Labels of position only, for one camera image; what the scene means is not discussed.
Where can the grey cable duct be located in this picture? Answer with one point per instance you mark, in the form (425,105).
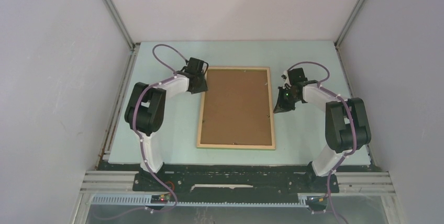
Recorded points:
(146,200)

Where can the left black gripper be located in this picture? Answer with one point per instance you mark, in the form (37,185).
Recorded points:
(202,87)

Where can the right aluminium corner post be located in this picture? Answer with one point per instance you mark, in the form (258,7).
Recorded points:
(349,22)

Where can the left aluminium corner post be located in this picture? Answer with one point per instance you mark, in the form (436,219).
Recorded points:
(116,17)

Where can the aluminium base extrusion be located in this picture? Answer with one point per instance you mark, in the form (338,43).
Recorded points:
(349,183)

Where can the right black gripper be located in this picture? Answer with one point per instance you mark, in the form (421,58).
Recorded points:
(280,106)

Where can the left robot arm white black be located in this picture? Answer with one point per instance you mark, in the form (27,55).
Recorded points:
(145,110)

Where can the aluminium corner post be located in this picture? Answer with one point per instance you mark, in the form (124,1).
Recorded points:
(349,22)
(116,17)

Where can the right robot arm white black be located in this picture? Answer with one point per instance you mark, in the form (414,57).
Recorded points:
(346,124)

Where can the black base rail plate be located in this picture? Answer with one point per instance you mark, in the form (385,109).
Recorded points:
(235,183)

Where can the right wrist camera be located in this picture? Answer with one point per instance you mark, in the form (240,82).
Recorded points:
(285,77)

